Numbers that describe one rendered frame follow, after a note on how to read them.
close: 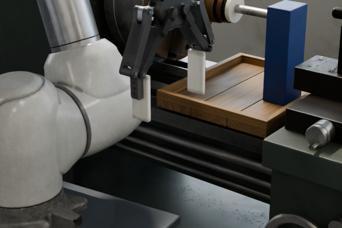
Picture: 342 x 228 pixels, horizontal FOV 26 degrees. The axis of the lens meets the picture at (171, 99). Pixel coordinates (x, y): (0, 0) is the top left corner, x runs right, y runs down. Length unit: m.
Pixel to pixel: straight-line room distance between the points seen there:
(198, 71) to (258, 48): 2.78
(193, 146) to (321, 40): 2.12
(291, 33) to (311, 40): 2.13
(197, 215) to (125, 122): 0.55
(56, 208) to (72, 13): 0.37
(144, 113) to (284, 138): 0.46
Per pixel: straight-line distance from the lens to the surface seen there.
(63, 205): 1.40
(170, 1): 1.06
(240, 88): 1.81
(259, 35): 3.91
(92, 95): 1.41
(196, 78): 1.16
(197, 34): 1.13
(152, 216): 1.52
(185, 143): 1.75
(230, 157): 1.69
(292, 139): 1.45
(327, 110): 1.48
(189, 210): 1.96
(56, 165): 1.36
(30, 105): 1.30
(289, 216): 1.49
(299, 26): 1.69
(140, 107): 1.06
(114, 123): 1.44
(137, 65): 1.02
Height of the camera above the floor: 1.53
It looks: 22 degrees down
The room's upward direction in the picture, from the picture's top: straight up
